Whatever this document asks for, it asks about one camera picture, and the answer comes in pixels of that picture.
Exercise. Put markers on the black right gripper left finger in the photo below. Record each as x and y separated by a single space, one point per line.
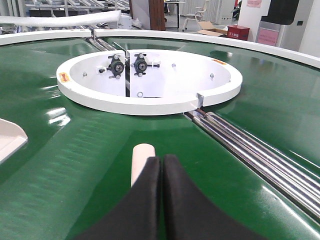
136 216

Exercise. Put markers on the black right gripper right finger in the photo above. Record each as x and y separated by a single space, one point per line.
189 214

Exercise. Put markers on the pink hand broom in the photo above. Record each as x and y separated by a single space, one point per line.
140 154

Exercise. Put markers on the pink plastic dustpan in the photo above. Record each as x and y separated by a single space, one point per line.
12 138

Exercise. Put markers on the white outer conveyor rim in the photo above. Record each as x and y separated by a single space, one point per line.
22 37

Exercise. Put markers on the chrome roller bars right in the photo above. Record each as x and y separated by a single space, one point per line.
280 171

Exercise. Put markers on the chrome roller bars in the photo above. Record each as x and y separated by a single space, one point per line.
280 171
100 44

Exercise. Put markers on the chrome roller bars rear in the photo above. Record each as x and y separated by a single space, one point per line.
100 44

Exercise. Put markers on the open cardboard box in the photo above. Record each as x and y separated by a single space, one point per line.
207 28

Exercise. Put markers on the red box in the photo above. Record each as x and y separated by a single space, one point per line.
238 32

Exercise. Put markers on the brown wooden pillar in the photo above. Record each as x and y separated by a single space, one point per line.
156 15

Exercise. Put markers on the white chair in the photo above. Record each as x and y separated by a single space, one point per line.
196 16

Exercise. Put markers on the white foam roll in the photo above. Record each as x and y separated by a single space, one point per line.
65 21

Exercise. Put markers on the black water dispenser machine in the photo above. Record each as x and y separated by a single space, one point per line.
273 26

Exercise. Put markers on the left black bearing mount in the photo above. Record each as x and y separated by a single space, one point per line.
116 67

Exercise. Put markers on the black bearing mount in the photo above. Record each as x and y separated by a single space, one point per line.
116 67
140 65

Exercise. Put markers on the right black bearing mount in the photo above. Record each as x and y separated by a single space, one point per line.
140 65

